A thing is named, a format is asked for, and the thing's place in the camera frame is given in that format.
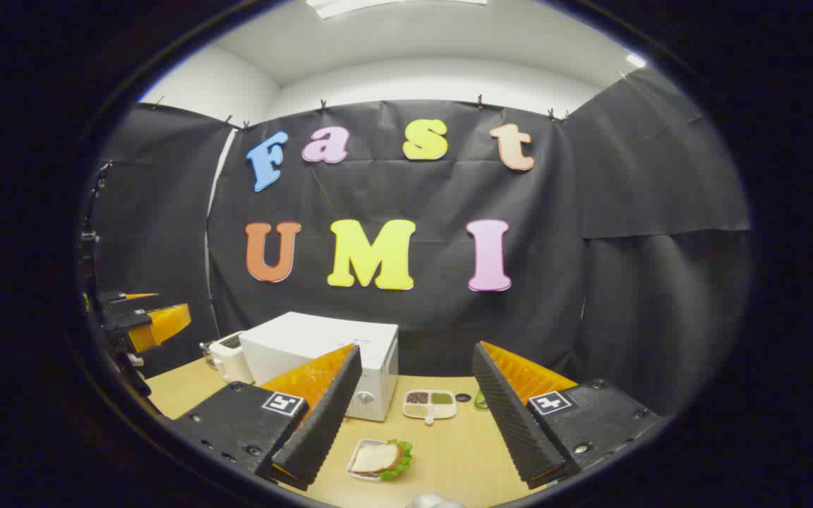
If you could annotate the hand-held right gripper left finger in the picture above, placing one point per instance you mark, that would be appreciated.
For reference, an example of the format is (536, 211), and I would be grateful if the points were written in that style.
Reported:
(322, 423)

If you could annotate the white rectangular food tray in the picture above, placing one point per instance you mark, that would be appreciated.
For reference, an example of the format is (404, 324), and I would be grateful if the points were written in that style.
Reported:
(364, 446)

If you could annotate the white microwave oven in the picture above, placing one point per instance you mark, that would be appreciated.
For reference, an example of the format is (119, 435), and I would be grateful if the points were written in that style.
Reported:
(308, 339)

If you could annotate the white divided plate of grains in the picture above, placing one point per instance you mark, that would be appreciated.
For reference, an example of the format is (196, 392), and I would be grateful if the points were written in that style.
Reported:
(429, 407)

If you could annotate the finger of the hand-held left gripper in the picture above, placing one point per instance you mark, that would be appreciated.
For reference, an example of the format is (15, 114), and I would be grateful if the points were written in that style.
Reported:
(123, 304)
(163, 324)

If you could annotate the black backdrop cloth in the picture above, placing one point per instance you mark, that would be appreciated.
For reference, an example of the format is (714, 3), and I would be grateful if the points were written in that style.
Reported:
(435, 190)

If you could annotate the white toaster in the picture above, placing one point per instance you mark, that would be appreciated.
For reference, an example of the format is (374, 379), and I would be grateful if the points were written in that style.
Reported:
(231, 363)

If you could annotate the sandwich with lettuce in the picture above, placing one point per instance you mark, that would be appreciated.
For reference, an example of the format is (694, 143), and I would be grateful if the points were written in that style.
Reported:
(375, 458)

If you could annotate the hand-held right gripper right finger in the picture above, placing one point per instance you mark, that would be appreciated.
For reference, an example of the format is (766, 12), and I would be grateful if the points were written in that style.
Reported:
(512, 423)

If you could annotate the ceiling light panel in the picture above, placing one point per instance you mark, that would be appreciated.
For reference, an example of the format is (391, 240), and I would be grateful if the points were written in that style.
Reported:
(636, 61)
(350, 5)

